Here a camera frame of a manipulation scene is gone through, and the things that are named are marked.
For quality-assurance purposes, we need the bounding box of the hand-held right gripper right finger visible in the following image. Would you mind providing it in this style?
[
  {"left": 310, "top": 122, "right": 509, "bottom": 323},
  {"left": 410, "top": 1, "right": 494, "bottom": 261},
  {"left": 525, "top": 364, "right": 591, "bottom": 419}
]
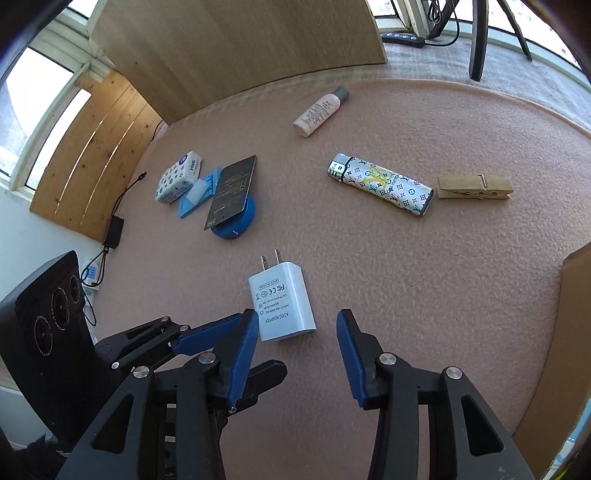
[{"left": 336, "top": 308, "right": 536, "bottom": 480}]

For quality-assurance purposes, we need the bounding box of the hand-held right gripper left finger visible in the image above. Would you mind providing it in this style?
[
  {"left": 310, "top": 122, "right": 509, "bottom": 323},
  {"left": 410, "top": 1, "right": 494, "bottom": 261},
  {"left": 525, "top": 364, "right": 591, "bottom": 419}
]
[{"left": 55, "top": 309, "right": 260, "bottom": 480}]

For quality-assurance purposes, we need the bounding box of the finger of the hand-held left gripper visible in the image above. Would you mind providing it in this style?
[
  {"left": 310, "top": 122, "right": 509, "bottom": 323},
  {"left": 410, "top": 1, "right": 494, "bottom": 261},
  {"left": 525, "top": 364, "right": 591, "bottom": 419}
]
[
  {"left": 95, "top": 313, "right": 245, "bottom": 370},
  {"left": 235, "top": 361, "right": 288, "bottom": 412}
]

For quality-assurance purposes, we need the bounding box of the white charger adapter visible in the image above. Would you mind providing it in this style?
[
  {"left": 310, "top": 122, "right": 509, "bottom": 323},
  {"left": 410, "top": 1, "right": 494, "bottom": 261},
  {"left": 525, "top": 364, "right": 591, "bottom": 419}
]
[{"left": 248, "top": 249, "right": 317, "bottom": 342}]

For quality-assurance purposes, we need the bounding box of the blue phone stand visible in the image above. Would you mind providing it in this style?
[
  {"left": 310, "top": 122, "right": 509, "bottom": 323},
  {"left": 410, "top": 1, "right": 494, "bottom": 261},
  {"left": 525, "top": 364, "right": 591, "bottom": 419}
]
[{"left": 178, "top": 165, "right": 222, "bottom": 219}]

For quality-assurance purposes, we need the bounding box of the wooden clothespin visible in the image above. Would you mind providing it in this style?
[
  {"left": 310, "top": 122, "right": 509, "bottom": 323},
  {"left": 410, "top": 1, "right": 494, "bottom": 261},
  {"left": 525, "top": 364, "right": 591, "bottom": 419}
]
[{"left": 437, "top": 173, "right": 513, "bottom": 201}]

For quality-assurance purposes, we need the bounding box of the cardboard box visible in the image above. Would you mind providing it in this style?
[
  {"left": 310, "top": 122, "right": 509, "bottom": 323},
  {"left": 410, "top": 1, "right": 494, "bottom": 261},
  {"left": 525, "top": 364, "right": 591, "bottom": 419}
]
[{"left": 512, "top": 242, "right": 591, "bottom": 480}]

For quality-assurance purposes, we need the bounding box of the white power strip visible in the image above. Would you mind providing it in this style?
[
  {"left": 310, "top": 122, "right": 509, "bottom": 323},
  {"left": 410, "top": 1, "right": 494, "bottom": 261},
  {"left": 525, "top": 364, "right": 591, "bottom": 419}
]
[{"left": 82, "top": 261, "right": 101, "bottom": 291}]

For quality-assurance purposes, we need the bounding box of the blue round case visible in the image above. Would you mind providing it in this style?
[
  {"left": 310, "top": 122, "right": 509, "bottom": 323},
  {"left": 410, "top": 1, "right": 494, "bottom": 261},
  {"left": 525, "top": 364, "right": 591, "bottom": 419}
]
[{"left": 212, "top": 194, "right": 258, "bottom": 241}]

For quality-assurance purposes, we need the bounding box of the black power adapter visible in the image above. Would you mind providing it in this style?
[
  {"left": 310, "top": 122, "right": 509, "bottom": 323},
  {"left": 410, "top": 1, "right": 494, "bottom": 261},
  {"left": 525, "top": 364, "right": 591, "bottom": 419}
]
[{"left": 102, "top": 216, "right": 125, "bottom": 250}]

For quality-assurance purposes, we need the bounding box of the black flat power bank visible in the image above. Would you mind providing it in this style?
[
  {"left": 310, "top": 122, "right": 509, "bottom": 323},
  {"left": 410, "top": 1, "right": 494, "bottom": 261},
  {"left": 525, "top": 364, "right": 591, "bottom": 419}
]
[{"left": 204, "top": 155, "right": 257, "bottom": 230}]

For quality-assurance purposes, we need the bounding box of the dotted tissue pack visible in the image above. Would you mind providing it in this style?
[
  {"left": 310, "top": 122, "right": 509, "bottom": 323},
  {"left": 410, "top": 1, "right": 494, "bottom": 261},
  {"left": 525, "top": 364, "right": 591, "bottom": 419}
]
[{"left": 154, "top": 151, "right": 204, "bottom": 204}]

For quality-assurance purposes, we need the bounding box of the pine wood board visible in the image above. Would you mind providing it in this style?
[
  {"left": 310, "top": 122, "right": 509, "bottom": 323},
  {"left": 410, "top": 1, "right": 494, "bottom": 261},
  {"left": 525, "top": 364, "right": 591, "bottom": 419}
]
[{"left": 28, "top": 69, "right": 163, "bottom": 243}]

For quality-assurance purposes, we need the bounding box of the patterned lighter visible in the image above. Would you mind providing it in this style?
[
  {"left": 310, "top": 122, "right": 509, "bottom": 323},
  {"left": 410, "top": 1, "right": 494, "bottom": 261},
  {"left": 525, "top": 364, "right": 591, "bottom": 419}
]
[{"left": 328, "top": 153, "right": 435, "bottom": 217}]

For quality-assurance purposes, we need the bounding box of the small white bottle grey cap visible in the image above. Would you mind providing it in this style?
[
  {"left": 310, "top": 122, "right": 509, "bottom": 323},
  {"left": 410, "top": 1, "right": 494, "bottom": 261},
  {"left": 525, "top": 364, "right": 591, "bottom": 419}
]
[{"left": 293, "top": 86, "right": 350, "bottom": 138}]

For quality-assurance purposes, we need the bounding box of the light oak board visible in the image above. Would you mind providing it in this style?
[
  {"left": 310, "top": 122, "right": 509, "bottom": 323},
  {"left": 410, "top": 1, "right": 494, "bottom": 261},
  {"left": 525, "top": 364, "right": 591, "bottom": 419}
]
[{"left": 90, "top": 0, "right": 389, "bottom": 125}]

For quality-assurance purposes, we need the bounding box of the black power strip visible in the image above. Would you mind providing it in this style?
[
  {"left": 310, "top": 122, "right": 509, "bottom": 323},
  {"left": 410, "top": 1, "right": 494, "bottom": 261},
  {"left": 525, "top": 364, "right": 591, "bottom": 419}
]
[{"left": 379, "top": 30, "right": 426, "bottom": 49}]

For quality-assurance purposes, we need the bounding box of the black cable with plug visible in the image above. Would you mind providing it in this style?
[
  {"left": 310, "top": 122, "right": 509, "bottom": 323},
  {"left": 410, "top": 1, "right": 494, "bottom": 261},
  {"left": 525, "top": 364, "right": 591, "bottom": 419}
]
[{"left": 111, "top": 172, "right": 147, "bottom": 219}]

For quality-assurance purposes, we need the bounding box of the white window frame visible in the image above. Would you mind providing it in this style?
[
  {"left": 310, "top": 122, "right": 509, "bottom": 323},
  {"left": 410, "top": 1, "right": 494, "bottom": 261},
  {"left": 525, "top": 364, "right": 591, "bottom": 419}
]
[{"left": 0, "top": 0, "right": 116, "bottom": 195}]

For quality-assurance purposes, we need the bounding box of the black ring light cable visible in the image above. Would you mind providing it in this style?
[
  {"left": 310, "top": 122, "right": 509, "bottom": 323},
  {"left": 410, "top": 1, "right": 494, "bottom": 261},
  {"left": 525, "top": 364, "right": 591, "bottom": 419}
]
[{"left": 422, "top": 0, "right": 462, "bottom": 47}]

